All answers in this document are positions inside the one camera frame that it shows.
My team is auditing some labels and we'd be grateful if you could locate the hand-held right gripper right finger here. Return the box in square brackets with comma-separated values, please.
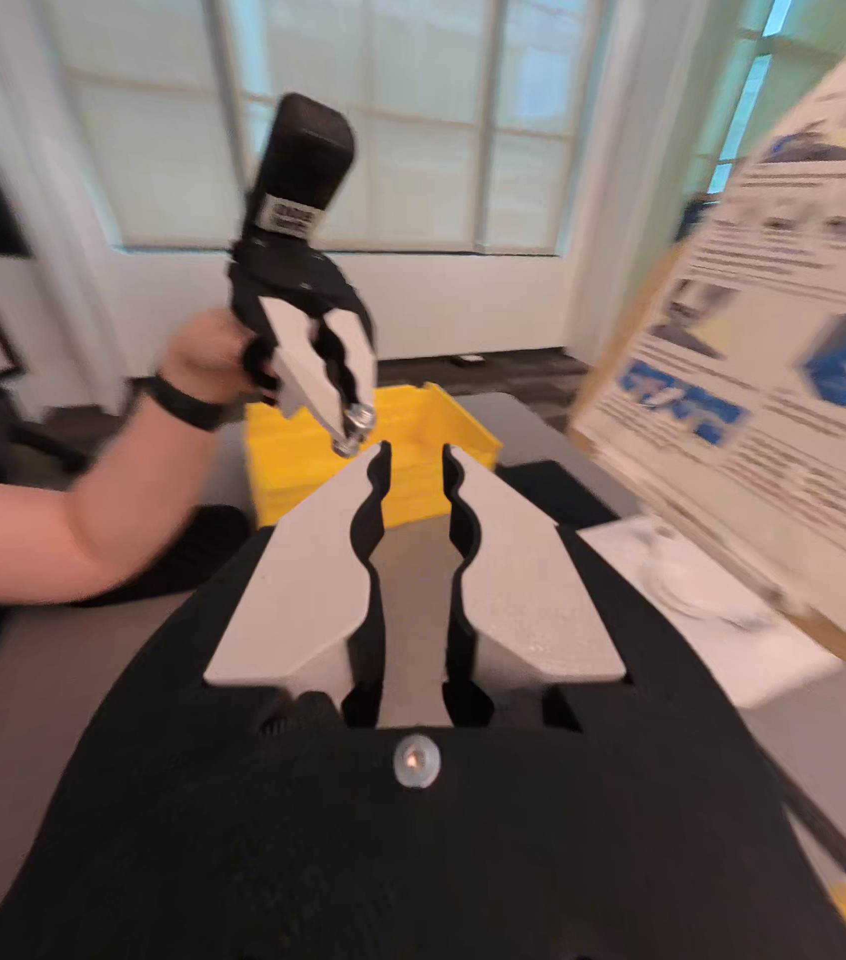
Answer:
[441, 442, 628, 727]

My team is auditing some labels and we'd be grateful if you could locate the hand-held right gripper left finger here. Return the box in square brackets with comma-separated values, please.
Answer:
[203, 441, 394, 727]

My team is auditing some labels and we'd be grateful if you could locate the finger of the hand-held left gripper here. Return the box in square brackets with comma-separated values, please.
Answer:
[258, 294, 352, 445]
[321, 306, 379, 414]

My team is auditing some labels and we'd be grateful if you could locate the steel hex bolt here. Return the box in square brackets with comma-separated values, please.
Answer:
[331, 403, 379, 460]

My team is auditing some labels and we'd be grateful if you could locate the person's left forearm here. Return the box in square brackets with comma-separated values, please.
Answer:
[0, 405, 221, 609]

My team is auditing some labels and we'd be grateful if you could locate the person's left hand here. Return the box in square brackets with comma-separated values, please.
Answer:
[160, 307, 274, 408]

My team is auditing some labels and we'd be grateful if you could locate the dark desk mat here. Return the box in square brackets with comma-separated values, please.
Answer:
[496, 459, 622, 532]

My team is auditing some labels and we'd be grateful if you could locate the black textured pad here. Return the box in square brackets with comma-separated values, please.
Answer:
[81, 504, 253, 610]

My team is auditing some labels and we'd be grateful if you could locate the large grid window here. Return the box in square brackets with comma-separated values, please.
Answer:
[40, 0, 604, 256]

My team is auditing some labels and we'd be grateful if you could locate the black wristband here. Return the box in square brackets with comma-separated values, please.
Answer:
[126, 373, 229, 432]

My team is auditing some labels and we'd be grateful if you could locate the instruction sheet on board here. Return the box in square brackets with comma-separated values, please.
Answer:
[565, 0, 846, 682]

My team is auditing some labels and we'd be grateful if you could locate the printed instruction sheet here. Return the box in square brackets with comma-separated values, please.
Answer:
[573, 7, 846, 646]

